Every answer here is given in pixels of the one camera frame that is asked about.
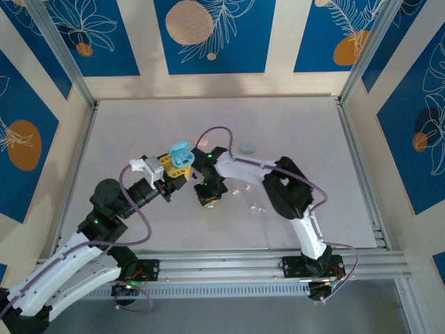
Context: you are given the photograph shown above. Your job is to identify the aluminium table side rail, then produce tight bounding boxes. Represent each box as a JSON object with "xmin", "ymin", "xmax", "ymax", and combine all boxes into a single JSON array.
[
  {"xmin": 51, "ymin": 102, "xmax": 100, "ymax": 251},
  {"xmin": 335, "ymin": 97, "xmax": 390, "ymax": 250}
]

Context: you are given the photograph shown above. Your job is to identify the grey slotted cable duct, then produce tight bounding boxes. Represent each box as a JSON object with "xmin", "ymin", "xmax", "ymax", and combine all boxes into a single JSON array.
[{"xmin": 64, "ymin": 282, "xmax": 312, "ymax": 300}]

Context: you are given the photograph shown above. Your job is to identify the blue earbud charging case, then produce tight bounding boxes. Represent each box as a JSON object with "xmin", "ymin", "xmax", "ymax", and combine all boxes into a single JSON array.
[{"xmin": 168, "ymin": 139, "xmax": 195, "ymax": 168}]

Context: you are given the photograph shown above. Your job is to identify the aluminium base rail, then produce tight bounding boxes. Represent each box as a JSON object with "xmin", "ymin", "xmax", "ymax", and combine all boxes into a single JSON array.
[{"xmin": 36, "ymin": 247, "xmax": 407, "ymax": 285}]

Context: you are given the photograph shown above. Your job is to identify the aluminium frame post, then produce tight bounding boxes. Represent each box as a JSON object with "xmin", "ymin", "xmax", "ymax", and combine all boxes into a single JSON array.
[
  {"xmin": 339, "ymin": 0, "xmax": 401, "ymax": 105},
  {"xmin": 26, "ymin": 0, "xmax": 100, "ymax": 109}
]

